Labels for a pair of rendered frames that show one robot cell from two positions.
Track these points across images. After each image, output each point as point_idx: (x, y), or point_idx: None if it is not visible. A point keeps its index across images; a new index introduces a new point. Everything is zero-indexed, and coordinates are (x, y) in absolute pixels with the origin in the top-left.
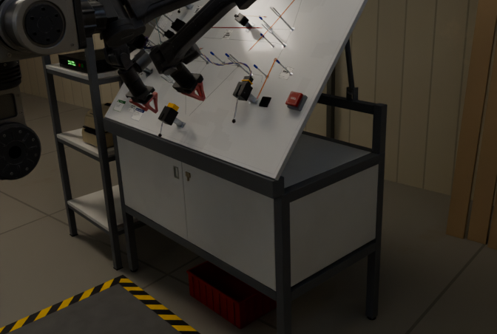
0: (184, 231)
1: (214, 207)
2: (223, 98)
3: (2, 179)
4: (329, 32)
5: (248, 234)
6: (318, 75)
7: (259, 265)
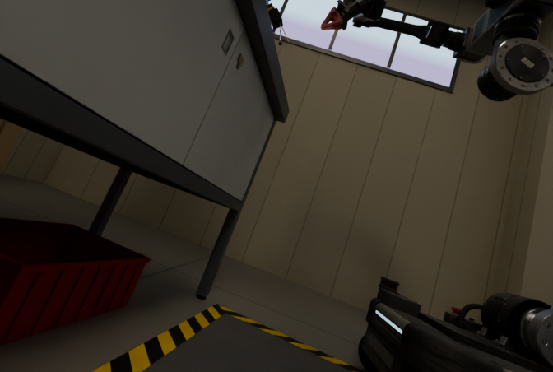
0: (185, 147)
1: (242, 117)
2: None
3: (505, 99)
4: None
5: (250, 151)
6: None
7: (243, 180)
